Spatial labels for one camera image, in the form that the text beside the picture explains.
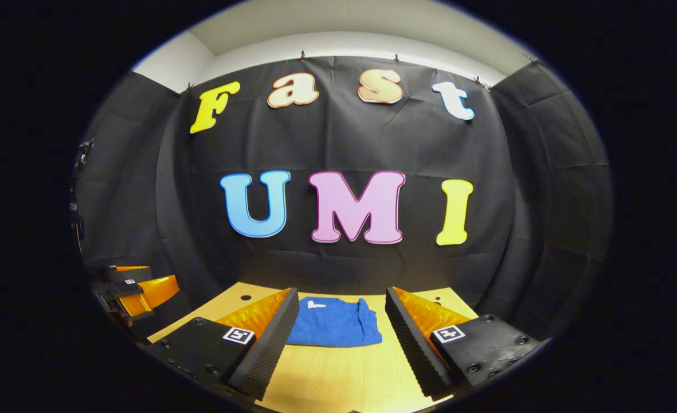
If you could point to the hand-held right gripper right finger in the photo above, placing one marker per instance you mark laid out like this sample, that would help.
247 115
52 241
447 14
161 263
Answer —
410 344

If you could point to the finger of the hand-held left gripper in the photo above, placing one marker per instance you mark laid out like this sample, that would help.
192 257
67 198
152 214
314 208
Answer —
132 272
155 292

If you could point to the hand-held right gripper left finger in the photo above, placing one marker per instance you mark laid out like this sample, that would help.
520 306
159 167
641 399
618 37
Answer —
269 344

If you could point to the blue button jacket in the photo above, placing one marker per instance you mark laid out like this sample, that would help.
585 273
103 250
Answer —
335 324

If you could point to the black backdrop cloth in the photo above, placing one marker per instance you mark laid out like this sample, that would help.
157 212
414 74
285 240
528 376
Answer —
384 149

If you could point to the row of small cloth clips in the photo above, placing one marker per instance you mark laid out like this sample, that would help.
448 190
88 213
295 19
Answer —
302 56

